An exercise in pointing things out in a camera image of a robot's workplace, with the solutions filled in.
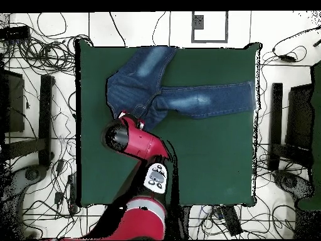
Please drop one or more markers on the black stand base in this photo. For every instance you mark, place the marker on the black stand base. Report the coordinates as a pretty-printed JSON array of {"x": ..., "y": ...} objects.
[
  {"x": 275, "y": 120},
  {"x": 46, "y": 120}
]

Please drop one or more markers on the dark green spare cloth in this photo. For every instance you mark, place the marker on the dark green spare cloth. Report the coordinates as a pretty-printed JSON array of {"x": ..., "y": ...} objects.
[{"x": 316, "y": 125}]

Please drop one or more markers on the grey wheeled chair base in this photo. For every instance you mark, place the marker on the grey wheeled chair base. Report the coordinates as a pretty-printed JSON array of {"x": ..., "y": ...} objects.
[
  {"x": 291, "y": 182},
  {"x": 32, "y": 174}
]

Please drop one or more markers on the grey square floor frame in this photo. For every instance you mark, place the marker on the grey square floor frame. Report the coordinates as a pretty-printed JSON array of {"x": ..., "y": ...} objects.
[{"x": 198, "y": 22}]

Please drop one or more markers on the black power adapter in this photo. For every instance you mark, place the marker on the black power adapter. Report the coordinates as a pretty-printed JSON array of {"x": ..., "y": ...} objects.
[
  {"x": 287, "y": 58},
  {"x": 59, "y": 197},
  {"x": 60, "y": 165}
]

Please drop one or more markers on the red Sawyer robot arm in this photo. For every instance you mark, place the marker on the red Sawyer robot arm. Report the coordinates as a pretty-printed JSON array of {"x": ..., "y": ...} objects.
[{"x": 143, "y": 143}]

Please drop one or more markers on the blue denim jeans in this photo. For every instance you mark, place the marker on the blue denim jeans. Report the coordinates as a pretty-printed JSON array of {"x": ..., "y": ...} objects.
[{"x": 200, "y": 98}]

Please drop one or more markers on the black power strip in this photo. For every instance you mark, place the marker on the black power strip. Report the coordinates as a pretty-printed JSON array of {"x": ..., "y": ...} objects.
[
  {"x": 232, "y": 221},
  {"x": 15, "y": 32},
  {"x": 72, "y": 193}
]

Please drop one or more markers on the dark green table cloth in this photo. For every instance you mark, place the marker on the dark green table cloth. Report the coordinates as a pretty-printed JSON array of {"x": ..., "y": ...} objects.
[{"x": 213, "y": 163}]

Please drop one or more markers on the black box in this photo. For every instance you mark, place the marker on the black box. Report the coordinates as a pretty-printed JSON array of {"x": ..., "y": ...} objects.
[
  {"x": 15, "y": 105},
  {"x": 299, "y": 115}
]

